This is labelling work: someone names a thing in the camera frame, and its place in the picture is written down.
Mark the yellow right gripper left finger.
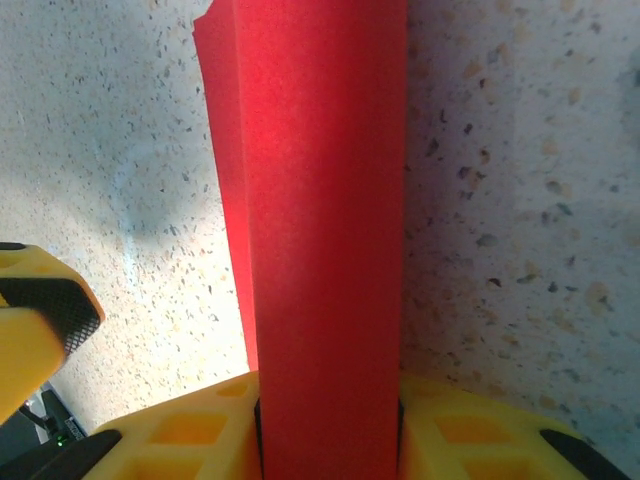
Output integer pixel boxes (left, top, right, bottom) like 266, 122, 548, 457
0, 372, 265, 480

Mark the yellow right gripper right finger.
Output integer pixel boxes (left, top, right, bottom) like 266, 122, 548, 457
397, 374, 634, 480

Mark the red cloth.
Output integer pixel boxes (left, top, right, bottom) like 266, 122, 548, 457
193, 0, 409, 480

